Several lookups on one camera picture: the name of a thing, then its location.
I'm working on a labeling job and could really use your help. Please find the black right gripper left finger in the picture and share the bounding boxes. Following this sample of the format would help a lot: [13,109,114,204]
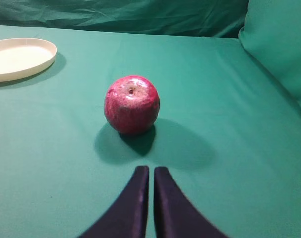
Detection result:
[80,166,149,238]

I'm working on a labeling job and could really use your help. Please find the pale yellow plate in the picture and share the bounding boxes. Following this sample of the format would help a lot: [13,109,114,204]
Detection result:
[0,38,58,82]

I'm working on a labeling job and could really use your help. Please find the red apple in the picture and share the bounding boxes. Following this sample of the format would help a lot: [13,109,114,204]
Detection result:
[104,75,160,135]

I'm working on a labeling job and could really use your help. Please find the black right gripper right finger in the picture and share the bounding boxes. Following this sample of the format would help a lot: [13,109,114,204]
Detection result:
[154,166,226,238]

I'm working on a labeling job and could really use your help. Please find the green backdrop cloth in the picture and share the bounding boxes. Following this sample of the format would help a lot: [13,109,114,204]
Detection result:
[0,0,301,108]

